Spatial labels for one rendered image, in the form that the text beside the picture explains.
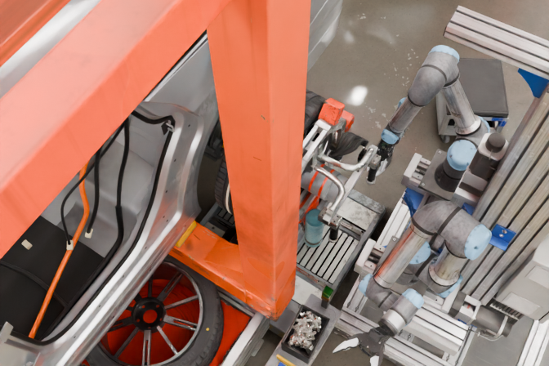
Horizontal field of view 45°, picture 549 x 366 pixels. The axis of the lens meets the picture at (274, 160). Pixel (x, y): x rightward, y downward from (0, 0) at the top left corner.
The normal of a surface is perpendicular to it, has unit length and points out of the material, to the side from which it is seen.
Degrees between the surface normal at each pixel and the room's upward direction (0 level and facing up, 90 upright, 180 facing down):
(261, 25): 90
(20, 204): 90
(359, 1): 0
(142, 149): 68
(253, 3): 90
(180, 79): 78
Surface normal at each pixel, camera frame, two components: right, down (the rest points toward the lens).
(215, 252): -0.50, -0.67
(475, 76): -0.01, -0.49
